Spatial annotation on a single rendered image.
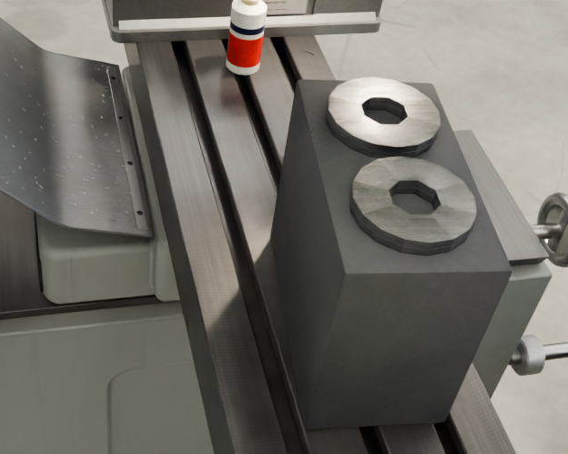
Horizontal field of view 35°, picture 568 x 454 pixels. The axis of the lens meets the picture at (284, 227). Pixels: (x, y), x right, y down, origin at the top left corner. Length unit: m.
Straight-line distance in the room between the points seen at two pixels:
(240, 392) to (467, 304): 0.21
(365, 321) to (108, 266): 0.45
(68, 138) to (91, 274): 0.16
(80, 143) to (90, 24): 1.91
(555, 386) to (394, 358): 1.47
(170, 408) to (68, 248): 0.34
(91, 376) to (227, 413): 0.44
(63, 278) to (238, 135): 0.25
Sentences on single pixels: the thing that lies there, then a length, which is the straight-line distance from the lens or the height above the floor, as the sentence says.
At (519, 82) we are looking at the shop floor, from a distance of 3.03.
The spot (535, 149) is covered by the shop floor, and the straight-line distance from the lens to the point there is 2.75.
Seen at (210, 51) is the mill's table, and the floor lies 0.96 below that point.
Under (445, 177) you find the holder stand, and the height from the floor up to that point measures 1.16.
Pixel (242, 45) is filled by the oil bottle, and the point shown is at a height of 1.00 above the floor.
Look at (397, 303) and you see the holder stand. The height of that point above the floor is 1.12.
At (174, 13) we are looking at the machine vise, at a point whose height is 0.99.
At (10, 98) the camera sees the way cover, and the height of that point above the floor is 0.95.
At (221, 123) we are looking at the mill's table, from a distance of 0.99.
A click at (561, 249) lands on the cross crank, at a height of 0.64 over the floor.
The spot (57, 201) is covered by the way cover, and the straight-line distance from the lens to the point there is 0.96.
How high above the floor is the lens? 1.57
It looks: 44 degrees down
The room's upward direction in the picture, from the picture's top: 10 degrees clockwise
